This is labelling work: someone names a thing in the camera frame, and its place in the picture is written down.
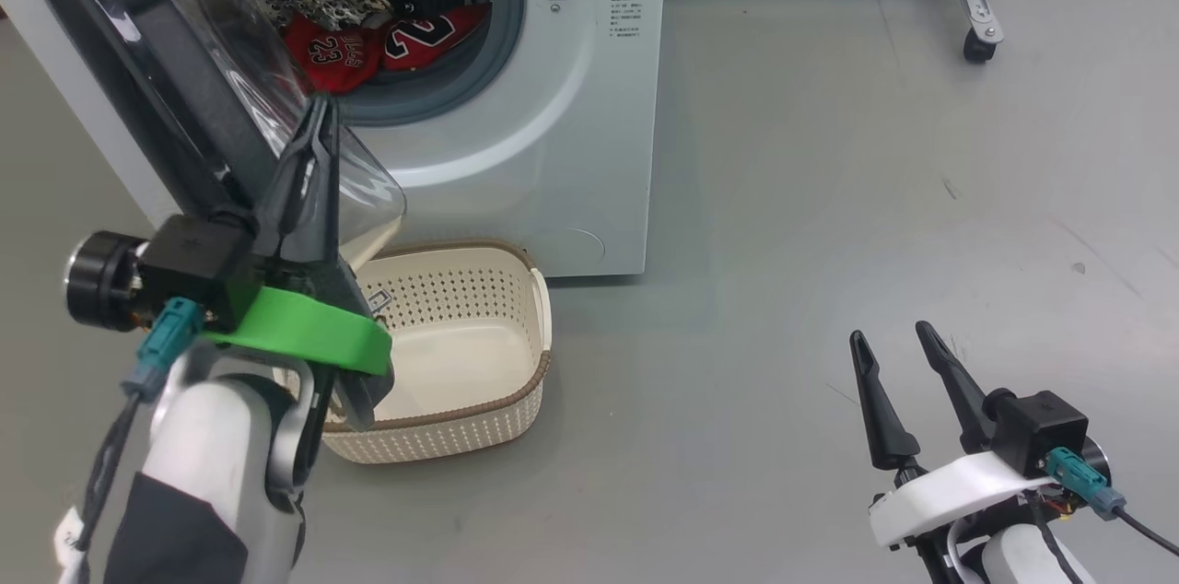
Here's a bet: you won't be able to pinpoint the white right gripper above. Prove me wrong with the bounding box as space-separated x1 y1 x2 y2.
849 321 1060 584

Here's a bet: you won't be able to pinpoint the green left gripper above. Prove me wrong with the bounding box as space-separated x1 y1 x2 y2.
198 96 395 451

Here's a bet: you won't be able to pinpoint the red basketball shorts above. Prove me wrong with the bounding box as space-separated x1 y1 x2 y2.
284 11 388 95

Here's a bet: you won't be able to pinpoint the red basketball jersey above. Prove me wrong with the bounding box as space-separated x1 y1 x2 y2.
382 4 491 72

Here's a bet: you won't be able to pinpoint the cream perforated laundry basket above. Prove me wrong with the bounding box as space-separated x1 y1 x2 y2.
276 239 554 465

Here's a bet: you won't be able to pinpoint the white front-load washing machine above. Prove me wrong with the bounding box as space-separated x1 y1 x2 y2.
0 0 669 278

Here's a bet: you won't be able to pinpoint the black right cable teal plug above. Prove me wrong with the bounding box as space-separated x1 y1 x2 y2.
1022 448 1179 584

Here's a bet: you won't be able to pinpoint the black cable teal plug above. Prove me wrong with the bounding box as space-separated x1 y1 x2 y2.
1022 448 1179 584
55 297 205 584

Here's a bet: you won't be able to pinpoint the black left cable teal plug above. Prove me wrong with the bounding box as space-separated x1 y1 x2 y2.
55 297 205 584

